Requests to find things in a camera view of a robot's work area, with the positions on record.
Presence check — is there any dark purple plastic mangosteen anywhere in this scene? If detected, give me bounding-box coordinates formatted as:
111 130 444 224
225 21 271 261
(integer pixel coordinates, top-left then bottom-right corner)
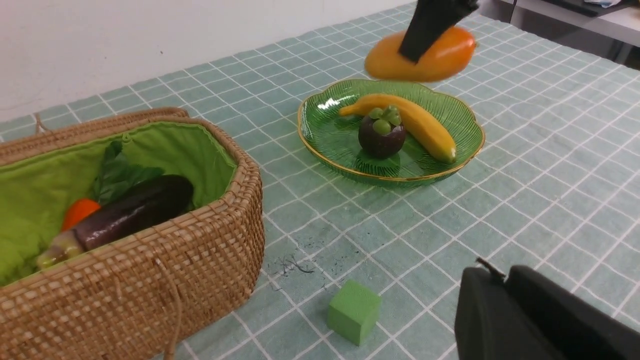
358 105 407 160

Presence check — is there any yellow plastic banana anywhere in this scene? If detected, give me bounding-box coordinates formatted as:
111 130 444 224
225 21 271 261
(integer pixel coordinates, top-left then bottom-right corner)
338 93 457 164

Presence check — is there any grey side table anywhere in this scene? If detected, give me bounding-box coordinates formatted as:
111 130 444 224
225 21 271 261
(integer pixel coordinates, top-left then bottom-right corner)
480 0 640 64

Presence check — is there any green glass leaf plate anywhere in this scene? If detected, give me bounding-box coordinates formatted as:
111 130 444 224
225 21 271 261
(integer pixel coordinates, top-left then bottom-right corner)
297 79 486 188

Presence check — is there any woven wicker basket green lining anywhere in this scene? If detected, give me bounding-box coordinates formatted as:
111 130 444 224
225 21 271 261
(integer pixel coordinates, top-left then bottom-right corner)
1 118 265 360

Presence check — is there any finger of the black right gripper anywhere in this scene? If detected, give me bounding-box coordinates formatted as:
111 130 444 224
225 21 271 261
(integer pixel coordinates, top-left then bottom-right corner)
398 0 480 64

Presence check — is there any woven wicker basket lid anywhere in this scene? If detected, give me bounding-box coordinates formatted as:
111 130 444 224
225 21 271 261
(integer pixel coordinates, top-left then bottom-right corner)
0 107 191 166

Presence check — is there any green foam cube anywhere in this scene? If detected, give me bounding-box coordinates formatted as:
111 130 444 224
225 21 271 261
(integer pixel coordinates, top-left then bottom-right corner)
326 279 382 346

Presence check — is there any orange plastic carrot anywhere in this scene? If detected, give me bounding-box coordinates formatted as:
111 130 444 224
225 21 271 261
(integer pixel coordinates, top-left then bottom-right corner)
61 140 165 232

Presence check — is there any green checked tablecloth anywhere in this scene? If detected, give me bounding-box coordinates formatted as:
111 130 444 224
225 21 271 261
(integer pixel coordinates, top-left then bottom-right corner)
0 2 640 360

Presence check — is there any orange yellow plastic mango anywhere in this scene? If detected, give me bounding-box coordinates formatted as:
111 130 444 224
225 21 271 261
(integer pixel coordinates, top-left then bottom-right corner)
364 26 477 83

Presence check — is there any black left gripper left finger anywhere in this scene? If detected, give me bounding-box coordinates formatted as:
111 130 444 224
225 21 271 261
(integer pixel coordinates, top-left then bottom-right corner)
454 267 565 360

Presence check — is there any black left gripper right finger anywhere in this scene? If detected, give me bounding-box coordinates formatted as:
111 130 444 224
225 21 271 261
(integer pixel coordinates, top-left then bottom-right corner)
505 265 640 360

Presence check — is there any purple plastic eggplant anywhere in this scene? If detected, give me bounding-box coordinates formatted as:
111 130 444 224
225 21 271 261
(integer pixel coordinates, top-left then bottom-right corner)
36 174 195 270

